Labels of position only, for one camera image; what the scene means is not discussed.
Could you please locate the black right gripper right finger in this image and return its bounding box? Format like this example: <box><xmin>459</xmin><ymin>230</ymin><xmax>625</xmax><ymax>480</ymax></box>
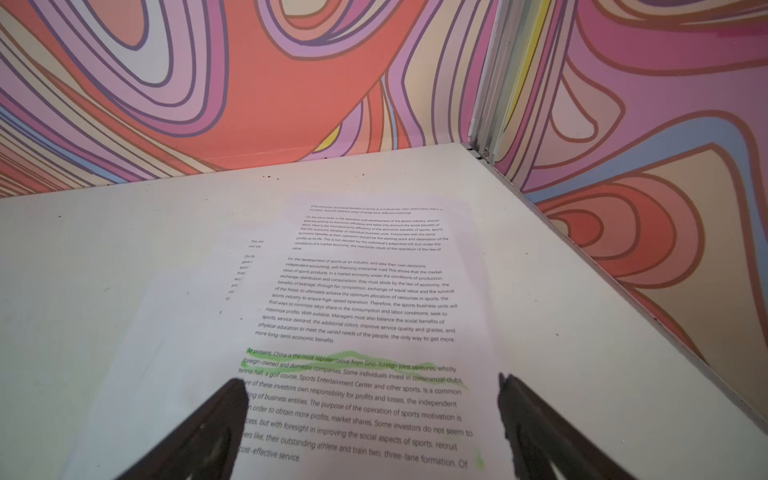
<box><xmin>498</xmin><ymin>373</ymin><xmax>633</xmax><ymax>479</ymax></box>

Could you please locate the aluminium frame corner post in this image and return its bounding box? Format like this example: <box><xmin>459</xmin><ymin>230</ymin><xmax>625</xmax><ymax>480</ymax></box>
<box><xmin>469</xmin><ymin>1</ymin><xmax>528</xmax><ymax>164</ymax></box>

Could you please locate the green highlighted printed paper sheet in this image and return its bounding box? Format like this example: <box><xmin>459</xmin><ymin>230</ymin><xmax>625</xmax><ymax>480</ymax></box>
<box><xmin>176</xmin><ymin>194</ymin><xmax>513</xmax><ymax>479</ymax></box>

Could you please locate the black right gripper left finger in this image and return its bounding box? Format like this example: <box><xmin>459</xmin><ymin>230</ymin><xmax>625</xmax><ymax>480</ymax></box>
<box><xmin>119</xmin><ymin>378</ymin><xmax>249</xmax><ymax>479</ymax></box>

